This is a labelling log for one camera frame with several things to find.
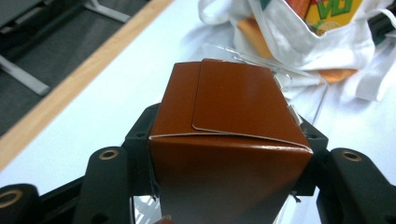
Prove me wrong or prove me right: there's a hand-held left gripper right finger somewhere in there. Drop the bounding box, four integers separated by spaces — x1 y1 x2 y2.
292 116 330 197

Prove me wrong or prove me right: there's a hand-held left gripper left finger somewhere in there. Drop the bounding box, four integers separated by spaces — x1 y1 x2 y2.
122 103 162 199

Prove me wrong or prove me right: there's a brown cardboard box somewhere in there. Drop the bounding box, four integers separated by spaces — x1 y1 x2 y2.
148 58 314 224

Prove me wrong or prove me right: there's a white patterned tote bag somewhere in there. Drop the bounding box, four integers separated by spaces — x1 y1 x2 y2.
198 0 396 102

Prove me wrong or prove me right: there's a yellow juice carton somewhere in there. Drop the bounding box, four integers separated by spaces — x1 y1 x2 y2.
284 0 363 36

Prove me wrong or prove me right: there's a white metal stand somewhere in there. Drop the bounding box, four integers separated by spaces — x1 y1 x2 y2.
0 0 132 97

